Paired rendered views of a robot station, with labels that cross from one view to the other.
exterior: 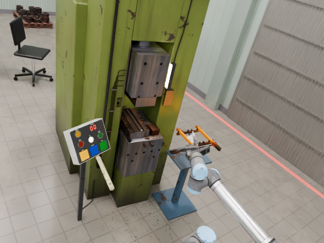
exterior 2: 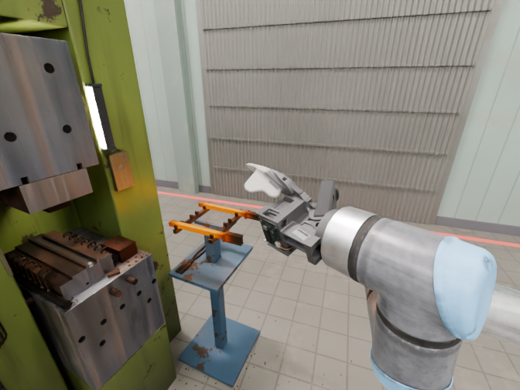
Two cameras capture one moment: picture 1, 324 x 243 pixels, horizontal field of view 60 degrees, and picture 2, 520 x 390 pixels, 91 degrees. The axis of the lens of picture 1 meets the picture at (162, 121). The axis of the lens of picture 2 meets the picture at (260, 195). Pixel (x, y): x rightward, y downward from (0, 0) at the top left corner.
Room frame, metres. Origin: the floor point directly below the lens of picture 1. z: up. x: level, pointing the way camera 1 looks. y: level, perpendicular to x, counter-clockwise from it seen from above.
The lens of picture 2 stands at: (1.21, -0.01, 1.64)
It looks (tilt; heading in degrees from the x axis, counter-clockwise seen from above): 24 degrees down; 331
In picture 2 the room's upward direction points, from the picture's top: straight up
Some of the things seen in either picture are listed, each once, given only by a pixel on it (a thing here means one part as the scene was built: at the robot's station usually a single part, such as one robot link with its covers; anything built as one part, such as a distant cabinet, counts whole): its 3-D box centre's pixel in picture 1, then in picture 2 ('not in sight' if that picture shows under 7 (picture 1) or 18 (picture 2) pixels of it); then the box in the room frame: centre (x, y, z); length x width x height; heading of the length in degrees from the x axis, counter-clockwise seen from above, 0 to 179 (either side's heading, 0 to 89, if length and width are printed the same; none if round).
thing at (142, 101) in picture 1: (137, 90); (27, 179); (2.40, 0.30, 1.32); 0.42 x 0.20 x 0.10; 34
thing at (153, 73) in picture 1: (145, 66); (15, 107); (2.42, 0.26, 1.56); 0.42 x 0.39 x 0.40; 34
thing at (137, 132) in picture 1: (131, 122); (58, 259); (2.40, 0.30, 0.96); 0.42 x 0.20 x 0.09; 34
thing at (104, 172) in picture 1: (104, 172); not in sight; (1.96, 0.42, 0.62); 0.44 x 0.05 x 0.05; 34
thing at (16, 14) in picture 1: (32, 14); not in sight; (7.72, 4.21, 0.20); 1.16 x 0.78 x 0.41; 42
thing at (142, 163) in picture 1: (132, 141); (87, 296); (2.44, 0.26, 0.69); 0.56 x 0.38 x 0.45; 34
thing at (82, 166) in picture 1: (81, 182); not in sight; (1.85, 0.60, 0.54); 0.04 x 0.04 x 1.08; 34
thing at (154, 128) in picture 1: (153, 129); (120, 248); (2.38, 0.07, 0.95); 0.12 x 0.09 x 0.07; 34
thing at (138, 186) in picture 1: (127, 172); (109, 359); (2.44, 0.26, 0.23); 0.56 x 0.38 x 0.47; 34
